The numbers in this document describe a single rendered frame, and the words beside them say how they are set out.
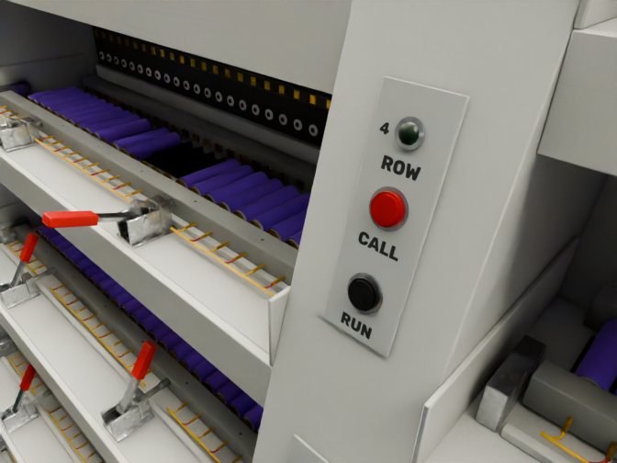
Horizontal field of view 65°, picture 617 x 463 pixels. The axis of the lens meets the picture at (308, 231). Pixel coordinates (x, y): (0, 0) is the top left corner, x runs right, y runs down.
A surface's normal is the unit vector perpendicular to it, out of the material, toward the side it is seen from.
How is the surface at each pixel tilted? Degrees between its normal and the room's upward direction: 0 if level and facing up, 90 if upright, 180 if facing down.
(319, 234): 90
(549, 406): 105
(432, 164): 90
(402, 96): 90
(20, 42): 90
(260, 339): 15
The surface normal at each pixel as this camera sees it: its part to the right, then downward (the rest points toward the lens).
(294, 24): -0.68, 0.37
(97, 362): 0.03, -0.85
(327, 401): -0.65, 0.14
